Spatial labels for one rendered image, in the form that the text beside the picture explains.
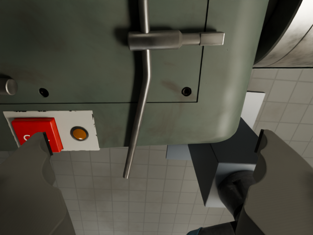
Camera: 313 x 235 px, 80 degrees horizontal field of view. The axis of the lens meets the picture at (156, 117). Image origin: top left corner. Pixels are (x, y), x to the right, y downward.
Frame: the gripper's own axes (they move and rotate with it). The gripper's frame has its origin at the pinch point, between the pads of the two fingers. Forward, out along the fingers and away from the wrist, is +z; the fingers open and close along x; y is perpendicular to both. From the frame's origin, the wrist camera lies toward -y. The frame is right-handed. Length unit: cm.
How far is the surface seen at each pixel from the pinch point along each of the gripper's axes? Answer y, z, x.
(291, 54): -0.4, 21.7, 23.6
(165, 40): -3.7, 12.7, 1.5
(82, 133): 10.2, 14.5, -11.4
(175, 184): 163, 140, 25
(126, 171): 17.9, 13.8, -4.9
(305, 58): 0.4, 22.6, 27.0
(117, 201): 190, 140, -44
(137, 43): -3.4, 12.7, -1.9
